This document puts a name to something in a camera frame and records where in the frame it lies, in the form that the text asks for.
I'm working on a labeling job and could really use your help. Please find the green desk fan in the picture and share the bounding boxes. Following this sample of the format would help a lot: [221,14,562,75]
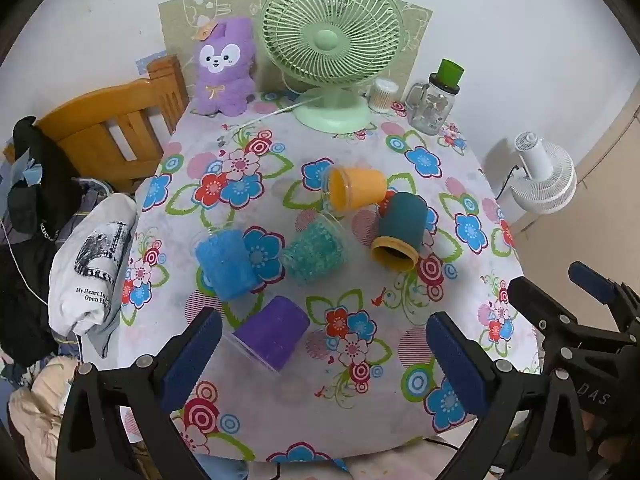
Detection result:
[260,0,405,134]

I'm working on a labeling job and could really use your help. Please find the beige cloth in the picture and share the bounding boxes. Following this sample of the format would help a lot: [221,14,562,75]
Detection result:
[7,355,82,477]

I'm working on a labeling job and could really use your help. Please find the green cartoon wall poster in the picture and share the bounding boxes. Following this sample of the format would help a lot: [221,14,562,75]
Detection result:
[159,0,434,107]

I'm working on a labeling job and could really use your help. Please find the glass mug with green lid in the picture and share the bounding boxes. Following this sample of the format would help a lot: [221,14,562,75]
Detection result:
[404,59,466,136]

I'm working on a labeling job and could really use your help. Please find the blue tape strip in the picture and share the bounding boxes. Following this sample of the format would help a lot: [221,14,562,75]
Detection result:
[135,52,169,74]

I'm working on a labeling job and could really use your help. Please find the orange cup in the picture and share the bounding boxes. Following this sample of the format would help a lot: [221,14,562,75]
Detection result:
[327,165,389,213]

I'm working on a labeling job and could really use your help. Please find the white fan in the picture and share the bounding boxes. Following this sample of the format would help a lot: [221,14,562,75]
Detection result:
[507,131,578,215]

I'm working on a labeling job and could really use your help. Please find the black clothing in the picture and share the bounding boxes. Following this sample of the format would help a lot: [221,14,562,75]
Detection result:
[0,116,85,367]

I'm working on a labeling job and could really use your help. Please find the white printed shirt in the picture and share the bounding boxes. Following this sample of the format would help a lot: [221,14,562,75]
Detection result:
[47,192,140,359]

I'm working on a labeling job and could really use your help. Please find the teal glitter cup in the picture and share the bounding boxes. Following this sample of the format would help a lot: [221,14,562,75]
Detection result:
[279,213,349,284]

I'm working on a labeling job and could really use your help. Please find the cotton swab container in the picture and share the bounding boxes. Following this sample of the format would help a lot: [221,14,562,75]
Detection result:
[367,78,400,113]

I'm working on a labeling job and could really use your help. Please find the purple cup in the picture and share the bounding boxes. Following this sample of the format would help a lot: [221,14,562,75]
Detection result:
[227,296,311,374]

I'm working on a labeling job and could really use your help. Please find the purple plush toy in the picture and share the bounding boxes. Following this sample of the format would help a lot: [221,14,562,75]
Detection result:
[191,17,259,117]

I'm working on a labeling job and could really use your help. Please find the blue grey cloth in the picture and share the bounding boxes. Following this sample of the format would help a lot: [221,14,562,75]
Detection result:
[70,176,119,227]

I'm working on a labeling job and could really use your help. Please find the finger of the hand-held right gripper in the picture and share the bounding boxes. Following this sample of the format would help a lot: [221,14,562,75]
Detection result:
[568,261,640,332]
[507,277,639,349]

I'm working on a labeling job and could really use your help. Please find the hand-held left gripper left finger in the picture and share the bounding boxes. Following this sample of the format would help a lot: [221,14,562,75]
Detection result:
[56,306,224,480]

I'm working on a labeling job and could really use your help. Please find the black fan cable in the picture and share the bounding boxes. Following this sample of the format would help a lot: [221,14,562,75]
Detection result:
[492,164,522,202]

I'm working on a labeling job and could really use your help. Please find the white fan cable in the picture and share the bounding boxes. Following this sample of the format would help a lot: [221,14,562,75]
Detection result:
[220,94,322,134]

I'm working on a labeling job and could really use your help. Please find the wooden chair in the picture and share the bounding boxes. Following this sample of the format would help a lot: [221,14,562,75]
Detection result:
[4,55,190,194]

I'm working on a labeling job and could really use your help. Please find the blue cup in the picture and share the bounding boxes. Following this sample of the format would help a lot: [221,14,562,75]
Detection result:
[193,229,259,302]

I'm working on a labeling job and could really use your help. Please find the dark teal cup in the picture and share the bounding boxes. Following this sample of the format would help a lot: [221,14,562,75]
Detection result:
[370,192,428,271]

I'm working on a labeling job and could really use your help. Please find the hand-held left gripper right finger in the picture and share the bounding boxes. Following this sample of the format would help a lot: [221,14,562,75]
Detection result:
[426,312,592,480]

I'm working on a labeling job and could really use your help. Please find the floral tablecloth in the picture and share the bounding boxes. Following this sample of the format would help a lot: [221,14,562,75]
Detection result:
[117,89,544,464]

